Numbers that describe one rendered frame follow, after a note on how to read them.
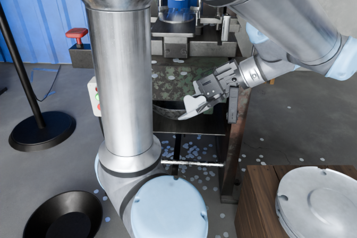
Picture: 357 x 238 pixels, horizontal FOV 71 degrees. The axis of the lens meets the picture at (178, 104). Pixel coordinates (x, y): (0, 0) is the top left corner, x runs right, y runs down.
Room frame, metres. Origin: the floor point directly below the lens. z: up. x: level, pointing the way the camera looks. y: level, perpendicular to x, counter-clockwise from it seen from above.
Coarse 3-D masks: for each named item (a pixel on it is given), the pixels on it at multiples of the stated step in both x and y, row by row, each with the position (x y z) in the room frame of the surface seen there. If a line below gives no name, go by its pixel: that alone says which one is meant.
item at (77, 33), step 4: (72, 28) 0.86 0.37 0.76; (76, 28) 0.86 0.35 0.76; (80, 28) 0.86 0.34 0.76; (84, 28) 0.86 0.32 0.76; (68, 32) 0.81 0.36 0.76; (72, 32) 0.81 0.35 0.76; (76, 32) 0.81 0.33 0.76; (80, 32) 0.82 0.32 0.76; (84, 32) 0.83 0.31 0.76; (68, 36) 0.80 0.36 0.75; (72, 36) 0.80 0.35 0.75; (76, 36) 0.80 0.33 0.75; (80, 36) 0.81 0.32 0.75; (76, 40) 0.83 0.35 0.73; (80, 40) 0.83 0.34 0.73
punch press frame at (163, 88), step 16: (160, 64) 0.82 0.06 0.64; (176, 64) 0.82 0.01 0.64; (192, 64) 0.82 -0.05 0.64; (208, 64) 0.82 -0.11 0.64; (160, 80) 0.81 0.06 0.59; (176, 80) 0.81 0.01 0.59; (192, 80) 0.80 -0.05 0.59; (160, 96) 0.81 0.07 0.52; (176, 96) 0.81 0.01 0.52; (208, 112) 0.80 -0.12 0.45; (176, 160) 0.80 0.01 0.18; (192, 160) 0.80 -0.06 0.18
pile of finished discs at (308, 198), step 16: (288, 176) 0.53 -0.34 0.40; (304, 176) 0.53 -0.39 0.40; (320, 176) 0.53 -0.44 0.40; (336, 176) 0.53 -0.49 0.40; (288, 192) 0.47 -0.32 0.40; (304, 192) 0.47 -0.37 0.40; (320, 192) 0.47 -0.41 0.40; (336, 192) 0.47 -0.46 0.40; (352, 192) 0.47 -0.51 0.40; (288, 208) 0.42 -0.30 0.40; (304, 208) 0.42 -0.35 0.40; (320, 208) 0.41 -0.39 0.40; (336, 208) 0.41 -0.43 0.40; (352, 208) 0.41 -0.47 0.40; (288, 224) 0.38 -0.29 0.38; (304, 224) 0.37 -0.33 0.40; (320, 224) 0.37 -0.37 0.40; (336, 224) 0.37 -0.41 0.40; (352, 224) 0.37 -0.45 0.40
